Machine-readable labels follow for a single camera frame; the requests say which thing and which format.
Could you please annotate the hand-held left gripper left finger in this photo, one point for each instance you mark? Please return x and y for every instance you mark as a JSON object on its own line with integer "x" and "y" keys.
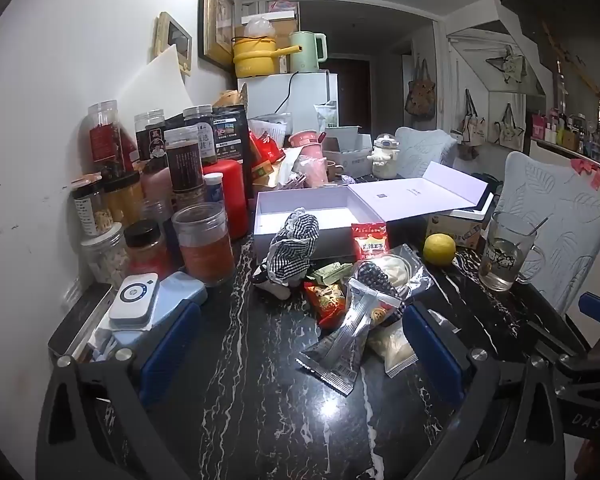
{"x": 172, "y": 350}

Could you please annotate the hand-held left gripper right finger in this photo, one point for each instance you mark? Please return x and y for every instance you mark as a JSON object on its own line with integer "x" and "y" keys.
{"x": 430, "y": 350}

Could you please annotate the clear packet beige contents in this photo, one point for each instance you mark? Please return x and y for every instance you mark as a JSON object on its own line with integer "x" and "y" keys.
{"x": 395, "y": 350}

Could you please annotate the silver snack packet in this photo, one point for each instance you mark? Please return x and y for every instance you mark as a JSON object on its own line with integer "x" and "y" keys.
{"x": 350, "y": 332}

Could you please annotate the clear packet purple corn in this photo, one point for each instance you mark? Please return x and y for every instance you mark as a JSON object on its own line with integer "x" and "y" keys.
{"x": 375, "y": 282}

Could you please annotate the clear packet round pastry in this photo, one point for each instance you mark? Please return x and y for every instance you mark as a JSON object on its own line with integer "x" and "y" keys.
{"x": 405, "y": 265}

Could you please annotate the red orange snack packet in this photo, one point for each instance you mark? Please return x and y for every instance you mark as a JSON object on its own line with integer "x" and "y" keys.
{"x": 327, "y": 305}

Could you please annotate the black white checked lace cloth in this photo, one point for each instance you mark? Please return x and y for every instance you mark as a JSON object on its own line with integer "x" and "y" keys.
{"x": 292, "y": 252}

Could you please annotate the white gift box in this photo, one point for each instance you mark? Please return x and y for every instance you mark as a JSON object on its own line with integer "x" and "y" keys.
{"x": 330, "y": 200}

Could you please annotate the light blue device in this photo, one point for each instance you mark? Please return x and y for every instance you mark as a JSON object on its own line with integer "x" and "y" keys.
{"x": 182, "y": 292}

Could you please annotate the white round-button device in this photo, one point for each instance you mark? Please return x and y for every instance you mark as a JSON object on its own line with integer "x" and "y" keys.
{"x": 132, "y": 300}

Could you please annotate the printed glass mug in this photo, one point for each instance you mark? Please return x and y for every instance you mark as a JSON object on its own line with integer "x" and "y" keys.
{"x": 505, "y": 260}

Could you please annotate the large leaf-cover chair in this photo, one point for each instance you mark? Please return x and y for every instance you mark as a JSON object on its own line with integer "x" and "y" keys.
{"x": 555, "y": 220}

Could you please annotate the black lid orange jar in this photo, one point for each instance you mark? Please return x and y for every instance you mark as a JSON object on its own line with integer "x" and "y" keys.
{"x": 147, "y": 252}

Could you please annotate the yellow lemon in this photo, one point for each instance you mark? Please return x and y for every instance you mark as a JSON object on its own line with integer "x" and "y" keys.
{"x": 439, "y": 249}

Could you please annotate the metal stirrer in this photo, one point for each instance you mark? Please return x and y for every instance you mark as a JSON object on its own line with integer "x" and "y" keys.
{"x": 535, "y": 230}

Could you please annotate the clear jar red label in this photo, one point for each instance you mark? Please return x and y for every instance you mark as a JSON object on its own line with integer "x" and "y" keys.
{"x": 204, "y": 250}

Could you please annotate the small jar white contents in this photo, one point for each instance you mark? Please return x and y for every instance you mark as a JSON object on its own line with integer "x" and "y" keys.
{"x": 105, "y": 260}

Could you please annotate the small cardboard box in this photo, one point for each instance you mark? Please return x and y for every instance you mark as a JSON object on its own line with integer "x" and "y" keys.
{"x": 455, "y": 230}

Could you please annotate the red snack packet white label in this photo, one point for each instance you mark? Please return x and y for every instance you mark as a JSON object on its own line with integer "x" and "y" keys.
{"x": 369, "y": 242}

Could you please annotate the green candy packet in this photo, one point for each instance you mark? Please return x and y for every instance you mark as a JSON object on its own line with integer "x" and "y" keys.
{"x": 332, "y": 274}

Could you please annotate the empty clear jar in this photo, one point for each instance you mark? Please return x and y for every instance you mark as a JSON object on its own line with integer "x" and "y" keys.
{"x": 157, "y": 212}

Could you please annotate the amber jar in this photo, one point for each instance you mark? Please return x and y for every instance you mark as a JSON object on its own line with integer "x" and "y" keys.
{"x": 125, "y": 200}

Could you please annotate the red cylinder container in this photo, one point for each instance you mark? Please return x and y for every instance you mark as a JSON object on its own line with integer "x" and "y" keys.
{"x": 234, "y": 200}

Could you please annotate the black lid nut jar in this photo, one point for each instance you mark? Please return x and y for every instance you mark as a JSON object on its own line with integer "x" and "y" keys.
{"x": 91, "y": 207}

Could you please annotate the small blue white tube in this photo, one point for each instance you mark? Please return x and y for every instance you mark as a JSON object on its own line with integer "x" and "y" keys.
{"x": 214, "y": 191}

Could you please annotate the pink bottle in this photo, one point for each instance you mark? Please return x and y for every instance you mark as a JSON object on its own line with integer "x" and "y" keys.
{"x": 156, "y": 185}

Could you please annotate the row of bottles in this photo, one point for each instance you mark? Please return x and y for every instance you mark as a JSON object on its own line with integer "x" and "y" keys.
{"x": 575, "y": 132}

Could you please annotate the tall jar dark label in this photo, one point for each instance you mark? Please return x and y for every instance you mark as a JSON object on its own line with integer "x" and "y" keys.
{"x": 185, "y": 165}

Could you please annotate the small leaf-cover chair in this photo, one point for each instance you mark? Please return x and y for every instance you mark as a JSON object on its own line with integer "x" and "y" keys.
{"x": 425, "y": 152}

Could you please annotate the white astronaut figurine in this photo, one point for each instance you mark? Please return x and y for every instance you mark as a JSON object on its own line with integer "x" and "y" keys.
{"x": 384, "y": 156}

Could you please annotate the white star print tote bag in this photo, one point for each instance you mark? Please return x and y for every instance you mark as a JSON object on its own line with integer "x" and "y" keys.
{"x": 509, "y": 129}

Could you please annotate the brown mug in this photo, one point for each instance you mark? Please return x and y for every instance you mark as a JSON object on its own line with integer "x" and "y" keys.
{"x": 334, "y": 170}

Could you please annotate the jar black portrait label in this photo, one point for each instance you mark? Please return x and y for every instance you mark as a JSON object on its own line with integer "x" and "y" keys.
{"x": 151, "y": 140}

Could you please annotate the red gold packet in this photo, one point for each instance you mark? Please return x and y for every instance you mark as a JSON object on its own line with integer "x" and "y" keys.
{"x": 266, "y": 157}

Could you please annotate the open white carton box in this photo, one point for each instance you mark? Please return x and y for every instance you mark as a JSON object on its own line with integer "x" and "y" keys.
{"x": 347, "y": 147}

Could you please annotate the jar white text label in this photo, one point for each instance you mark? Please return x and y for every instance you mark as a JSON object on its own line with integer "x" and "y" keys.
{"x": 202, "y": 132}

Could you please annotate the jar dark red label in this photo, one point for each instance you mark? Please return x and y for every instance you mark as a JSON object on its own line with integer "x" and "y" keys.
{"x": 107, "y": 140}

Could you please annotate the pink cup stack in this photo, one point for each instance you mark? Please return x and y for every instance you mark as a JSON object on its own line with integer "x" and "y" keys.
{"x": 311, "y": 162}

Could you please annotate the black standing pouch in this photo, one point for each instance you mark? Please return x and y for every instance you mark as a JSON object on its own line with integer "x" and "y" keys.
{"x": 230, "y": 132}

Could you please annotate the brown tote bag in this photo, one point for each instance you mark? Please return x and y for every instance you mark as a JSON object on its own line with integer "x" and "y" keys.
{"x": 421, "y": 92}

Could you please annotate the white star-shaped bag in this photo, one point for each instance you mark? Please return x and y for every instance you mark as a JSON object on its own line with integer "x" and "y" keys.
{"x": 507, "y": 67}

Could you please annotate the white foam board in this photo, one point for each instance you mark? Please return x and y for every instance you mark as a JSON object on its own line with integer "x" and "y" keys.
{"x": 155, "y": 82}

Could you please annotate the white fridge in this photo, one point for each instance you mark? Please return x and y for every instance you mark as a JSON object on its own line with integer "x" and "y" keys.
{"x": 305, "y": 92}

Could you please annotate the yellow pot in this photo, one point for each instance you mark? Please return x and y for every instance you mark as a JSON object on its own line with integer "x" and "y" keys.
{"x": 255, "y": 57}

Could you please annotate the small framed picture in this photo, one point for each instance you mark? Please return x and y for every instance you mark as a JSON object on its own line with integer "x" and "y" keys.
{"x": 172, "y": 40}

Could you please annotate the green electric kettle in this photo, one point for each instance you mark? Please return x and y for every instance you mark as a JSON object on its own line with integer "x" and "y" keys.
{"x": 306, "y": 52}

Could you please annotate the large framed picture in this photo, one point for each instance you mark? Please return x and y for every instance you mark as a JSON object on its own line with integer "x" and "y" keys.
{"x": 216, "y": 15}

